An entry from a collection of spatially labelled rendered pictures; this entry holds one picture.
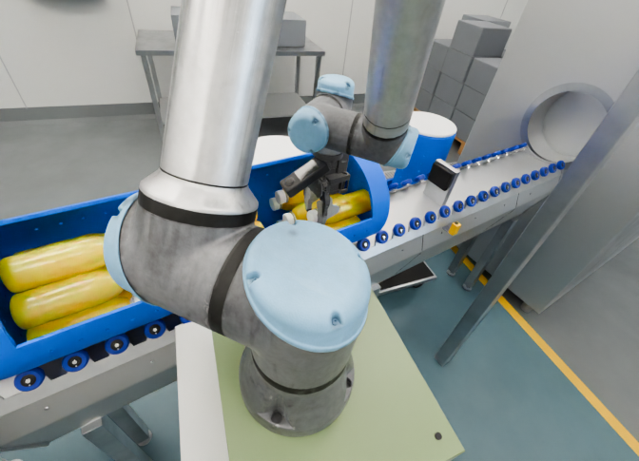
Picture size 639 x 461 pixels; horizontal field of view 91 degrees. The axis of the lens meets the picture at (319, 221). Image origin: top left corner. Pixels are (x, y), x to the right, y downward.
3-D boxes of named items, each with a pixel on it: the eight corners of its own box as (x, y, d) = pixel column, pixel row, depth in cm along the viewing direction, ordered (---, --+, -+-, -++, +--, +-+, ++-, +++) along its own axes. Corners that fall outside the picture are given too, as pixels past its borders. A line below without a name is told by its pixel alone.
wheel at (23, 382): (39, 365, 61) (42, 361, 63) (9, 375, 59) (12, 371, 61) (46, 386, 62) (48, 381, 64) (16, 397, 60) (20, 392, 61)
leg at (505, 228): (473, 289, 213) (520, 219, 172) (467, 292, 211) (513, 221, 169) (466, 282, 217) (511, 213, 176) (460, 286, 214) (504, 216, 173)
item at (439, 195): (445, 204, 124) (460, 171, 114) (438, 207, 122) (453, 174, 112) (426, 191, 130) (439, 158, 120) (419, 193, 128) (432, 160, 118)
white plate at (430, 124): (443, 112, 168) (442, 114, 169) (394, 109, 165) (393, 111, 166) (466, 136, 148) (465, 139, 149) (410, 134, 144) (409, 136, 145)
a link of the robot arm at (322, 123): (347, 124, 50) (365, 103, 58) (284, 107, 53) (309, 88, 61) (339, 166, 56) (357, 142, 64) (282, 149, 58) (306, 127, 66)
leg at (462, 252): (456, 275, 222) (497, 204, 181) (451, 278, 219) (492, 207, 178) (450, 269, 225) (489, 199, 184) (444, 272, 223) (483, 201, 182)
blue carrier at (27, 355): (375, 252, 99) (404, 182, 79) (22, 402, 60) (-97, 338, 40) (327, 196, 115) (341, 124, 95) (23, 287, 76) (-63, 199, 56)
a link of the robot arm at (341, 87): (309, 80, 60) (325, 69, 66) (305, 134, 67) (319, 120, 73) (349, 88, 58) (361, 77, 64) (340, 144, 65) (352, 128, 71)
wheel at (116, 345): (125, 331, 68) (126, 328, 70) (101, 339, 66) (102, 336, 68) (131, 350, 68) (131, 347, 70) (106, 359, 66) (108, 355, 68)
